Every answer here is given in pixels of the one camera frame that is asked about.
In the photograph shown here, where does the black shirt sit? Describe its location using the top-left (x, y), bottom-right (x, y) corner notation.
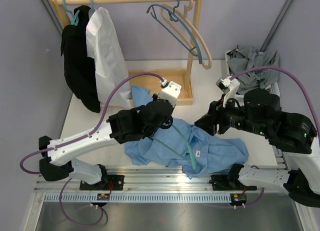
top-left (60, 5), bottom-right (101, 113)

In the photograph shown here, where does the wooden hanger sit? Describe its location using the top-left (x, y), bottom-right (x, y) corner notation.
top-left (161, 0), bottom-right (212, 70)

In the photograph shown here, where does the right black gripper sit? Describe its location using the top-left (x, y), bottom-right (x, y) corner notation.
top-left (194, 92), bottom-right (269, 136)

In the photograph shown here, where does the wooden clothes rack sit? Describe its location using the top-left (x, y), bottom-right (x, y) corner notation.
top-left (49, 0), bottom-right (203, 106)

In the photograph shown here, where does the light blue shirt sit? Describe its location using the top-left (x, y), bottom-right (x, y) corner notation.
top-left (124, 84), bottom-right (250, 180)

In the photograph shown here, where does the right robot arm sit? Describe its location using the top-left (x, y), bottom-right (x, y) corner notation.
top-left (194, 88), bottom-right (320, 208)

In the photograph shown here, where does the aluminium mounting rail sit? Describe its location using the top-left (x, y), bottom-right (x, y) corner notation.
top-left (33, 165), bottom-right (301, 204)

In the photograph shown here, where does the teal hanger of white shirt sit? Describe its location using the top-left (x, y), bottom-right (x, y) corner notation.
top-left (89, 0), bottom-right (96, 11)

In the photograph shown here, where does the white shirt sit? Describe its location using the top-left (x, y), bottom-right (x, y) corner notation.
top-left (85, 7), bottom-right (129, 105)

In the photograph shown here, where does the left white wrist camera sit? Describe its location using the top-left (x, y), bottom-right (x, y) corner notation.
top-left (158, 79), bottom-right (182, 108)

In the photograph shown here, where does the teal hanger of black shirt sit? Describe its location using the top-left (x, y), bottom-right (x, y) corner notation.
top-left (62, 0), bottom-right (80, 26)

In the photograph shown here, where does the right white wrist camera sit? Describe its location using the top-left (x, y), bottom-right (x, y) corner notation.
top-left (216, 76), bottom-right (240, 107)

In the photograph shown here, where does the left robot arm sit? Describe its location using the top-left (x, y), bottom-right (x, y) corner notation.
top-left (39, 98), bottom-right (176, 190)

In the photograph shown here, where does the blue-grey hanger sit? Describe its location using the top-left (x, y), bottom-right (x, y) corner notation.
top-left (146, 0), bottom-right (204, 65)

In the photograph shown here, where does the white plastic basket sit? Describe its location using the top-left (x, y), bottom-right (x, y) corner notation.
top-left (224, 49), bottom-right (280, 104)

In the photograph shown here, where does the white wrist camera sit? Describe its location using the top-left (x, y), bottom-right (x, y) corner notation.
top-left (158, 79), bottom-right (182, 108)
top-left (216, 76), bottom-right (240, 107)

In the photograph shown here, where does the grey shirt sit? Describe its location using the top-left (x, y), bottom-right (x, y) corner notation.
top-left (226, 47), bottom-right (280, 95)

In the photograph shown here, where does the teal hanger of blue shirt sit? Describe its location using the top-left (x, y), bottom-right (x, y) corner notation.
top-left (152, 124), bottom-right (197, 170)

